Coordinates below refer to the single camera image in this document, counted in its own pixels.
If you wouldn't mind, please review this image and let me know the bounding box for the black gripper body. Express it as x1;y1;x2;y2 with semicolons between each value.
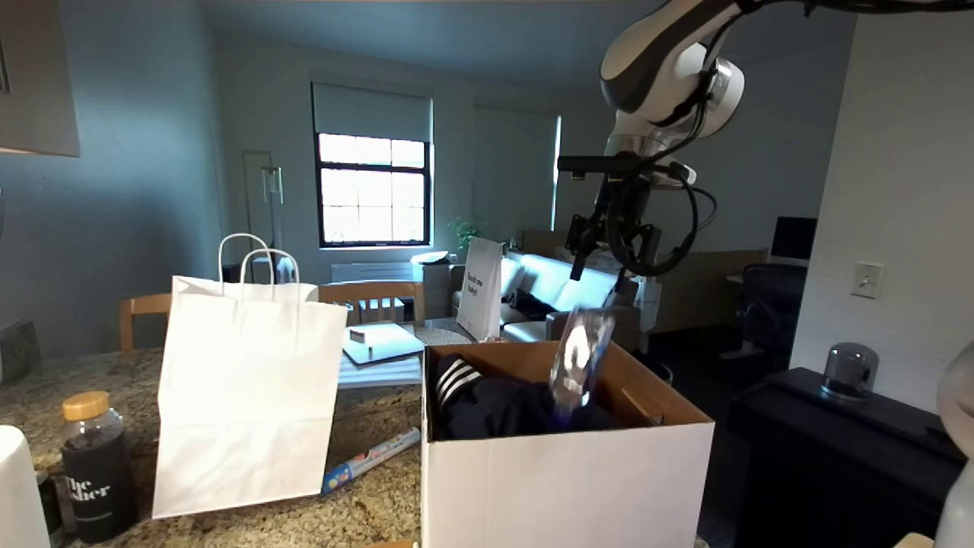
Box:
587;170;669;244

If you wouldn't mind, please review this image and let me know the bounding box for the clear Fiji water bottle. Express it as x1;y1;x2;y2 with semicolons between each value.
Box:
547;306;618;419

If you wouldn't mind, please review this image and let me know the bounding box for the white cardboard box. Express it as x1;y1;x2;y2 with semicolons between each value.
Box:
420;337;718;548

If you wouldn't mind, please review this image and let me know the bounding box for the dark countertop box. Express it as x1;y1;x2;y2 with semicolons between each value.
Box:
0;315;46;385

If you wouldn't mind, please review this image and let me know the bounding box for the grey sofa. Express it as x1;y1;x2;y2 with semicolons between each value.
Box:
500;246;662;357

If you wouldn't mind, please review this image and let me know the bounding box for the narrow grey roller blind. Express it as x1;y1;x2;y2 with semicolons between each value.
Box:
469;103;567;237

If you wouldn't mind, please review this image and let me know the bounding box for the tall white paper bag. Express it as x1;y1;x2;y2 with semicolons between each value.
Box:
453;235;507;344

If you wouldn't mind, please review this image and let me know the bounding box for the green potted plant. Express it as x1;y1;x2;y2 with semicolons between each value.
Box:
443;216;482;258

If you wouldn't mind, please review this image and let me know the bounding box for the black office chair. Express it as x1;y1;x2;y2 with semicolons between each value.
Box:
734;258;807;365

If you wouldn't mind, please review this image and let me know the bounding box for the open laptop screen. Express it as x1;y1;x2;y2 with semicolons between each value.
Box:
768;213;818;269

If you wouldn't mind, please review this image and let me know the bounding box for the dark clothing with white stripes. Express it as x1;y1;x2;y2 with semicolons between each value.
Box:
428;353;624;441

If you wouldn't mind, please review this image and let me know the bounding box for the wooden chair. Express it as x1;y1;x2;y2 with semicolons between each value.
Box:
316;279;427;327
117;288;174;353

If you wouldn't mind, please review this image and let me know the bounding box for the black framed window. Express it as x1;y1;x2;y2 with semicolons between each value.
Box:
314;130;432;248

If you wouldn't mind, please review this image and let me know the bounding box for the clear glass jar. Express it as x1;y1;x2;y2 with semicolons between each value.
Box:
818;341;881;401

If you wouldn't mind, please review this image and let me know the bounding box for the wide grey roller blind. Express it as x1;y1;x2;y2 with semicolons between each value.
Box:
311;83;439;146

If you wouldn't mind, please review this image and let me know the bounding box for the black side table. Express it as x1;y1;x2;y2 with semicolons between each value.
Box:
720;365;969;548

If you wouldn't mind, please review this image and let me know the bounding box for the dark glass jar gold lid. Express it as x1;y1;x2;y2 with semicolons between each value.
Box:
56;389;136;545

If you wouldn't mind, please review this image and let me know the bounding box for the white rounded appliance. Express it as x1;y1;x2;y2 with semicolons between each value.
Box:
0;424;56;548

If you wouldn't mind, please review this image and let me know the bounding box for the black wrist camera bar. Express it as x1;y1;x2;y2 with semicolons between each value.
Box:
557;153;704;189

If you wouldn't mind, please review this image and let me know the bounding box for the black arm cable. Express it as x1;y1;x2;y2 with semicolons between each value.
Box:
642;40;720;279

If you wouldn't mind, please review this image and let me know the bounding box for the white wall outlet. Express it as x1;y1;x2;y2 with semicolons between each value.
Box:
850;258;887;301

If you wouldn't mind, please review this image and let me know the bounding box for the white paper bag with handles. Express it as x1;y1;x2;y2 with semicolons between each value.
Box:
149;227;350;519

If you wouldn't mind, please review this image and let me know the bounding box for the wooden wall cabinet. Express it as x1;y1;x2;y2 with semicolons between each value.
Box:
0;0;85;161

